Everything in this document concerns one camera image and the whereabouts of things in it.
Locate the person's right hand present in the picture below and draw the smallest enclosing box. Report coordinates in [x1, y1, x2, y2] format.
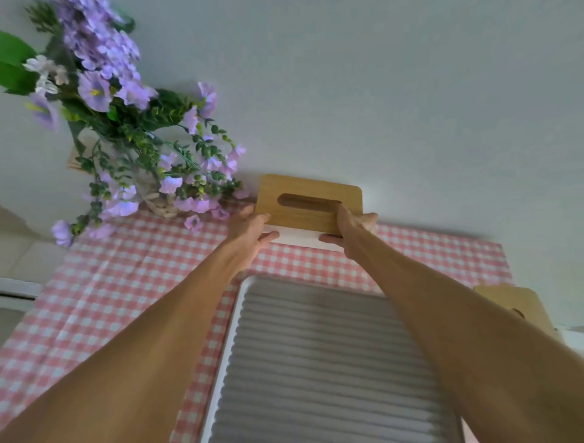
[318, 204, 379, 260]

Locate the woven wicker vase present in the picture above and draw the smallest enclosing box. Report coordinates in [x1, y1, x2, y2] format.
[134, 171, 183, 219]

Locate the pink checkered tablecloth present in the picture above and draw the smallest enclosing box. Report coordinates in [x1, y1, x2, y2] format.
[0, 201, 514, 443]

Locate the purple artificial flower bouquet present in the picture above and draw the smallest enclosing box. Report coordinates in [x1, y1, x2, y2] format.
[0, 0, 250, 248]

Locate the person's left forearm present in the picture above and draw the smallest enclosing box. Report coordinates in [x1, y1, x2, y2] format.
[0, 244, 245, 443]

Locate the person's right forearm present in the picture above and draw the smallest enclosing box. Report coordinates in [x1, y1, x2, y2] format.
[349, 228, 584, 443]

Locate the white tissue box wooden lid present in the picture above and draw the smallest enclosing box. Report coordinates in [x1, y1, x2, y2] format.
[254, 174, 364, 253]

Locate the white ribbed tray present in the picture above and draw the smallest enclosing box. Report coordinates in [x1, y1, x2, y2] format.
[201, 274, 465, 443]

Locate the person's left hand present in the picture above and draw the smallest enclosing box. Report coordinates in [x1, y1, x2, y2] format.
[220, 204, 280, 275]

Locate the wooden box with hole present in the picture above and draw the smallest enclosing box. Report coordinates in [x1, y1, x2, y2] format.
[474, 284, 564, 343]

